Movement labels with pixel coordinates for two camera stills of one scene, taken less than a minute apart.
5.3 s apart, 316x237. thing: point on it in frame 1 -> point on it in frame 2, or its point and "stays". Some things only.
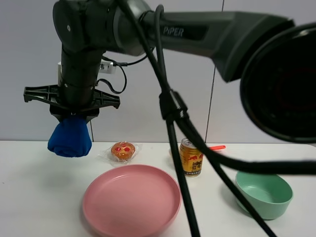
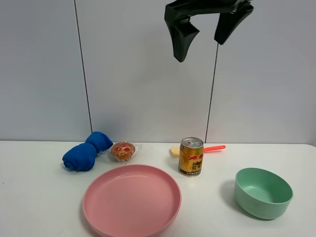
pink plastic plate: [131, 200] stays
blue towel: [71, 138] -> [82, 157]
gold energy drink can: [192, 158] stays
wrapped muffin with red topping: [120, 153] stays
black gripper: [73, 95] -> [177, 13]
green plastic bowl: [269, 195] stays
